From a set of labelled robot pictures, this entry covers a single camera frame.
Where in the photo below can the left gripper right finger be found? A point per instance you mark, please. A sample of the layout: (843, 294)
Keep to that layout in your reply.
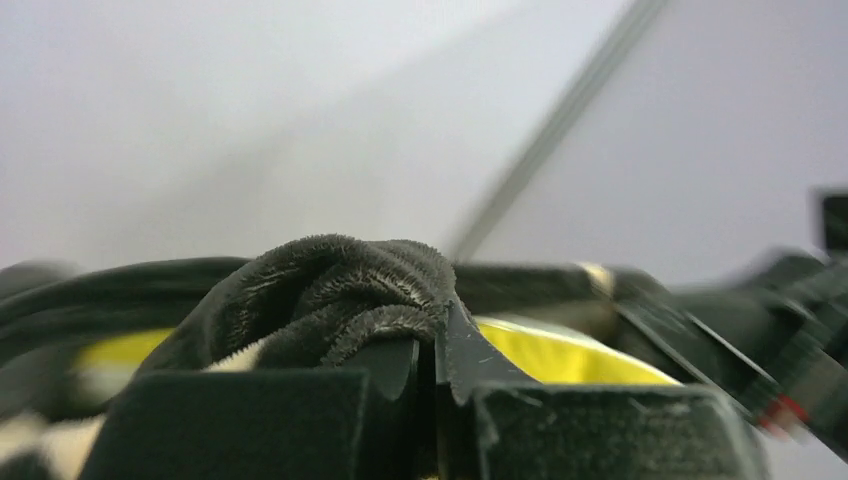
(493, 421)

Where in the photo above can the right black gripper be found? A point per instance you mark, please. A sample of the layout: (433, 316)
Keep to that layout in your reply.
(775, 342)

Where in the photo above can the black floral pillowcase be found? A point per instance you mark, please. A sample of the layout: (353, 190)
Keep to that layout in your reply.
(312, 302)

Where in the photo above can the white pillow yellow edge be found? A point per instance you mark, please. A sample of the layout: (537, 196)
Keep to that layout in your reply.
(548, 353)

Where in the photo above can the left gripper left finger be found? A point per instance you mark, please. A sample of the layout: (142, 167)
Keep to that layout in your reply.
(349, 422)

